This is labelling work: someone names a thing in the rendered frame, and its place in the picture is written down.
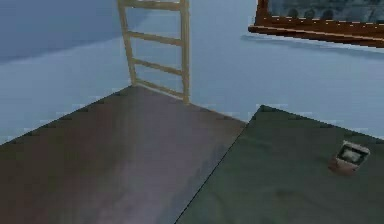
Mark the small pink grey box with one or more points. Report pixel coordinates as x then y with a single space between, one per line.
350 158

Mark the brown framed window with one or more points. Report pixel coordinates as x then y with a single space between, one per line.
320 30

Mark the dark green table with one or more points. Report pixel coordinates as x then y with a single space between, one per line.
286 180

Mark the pale wooden ladder shelf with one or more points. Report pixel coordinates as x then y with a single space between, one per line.
185 50

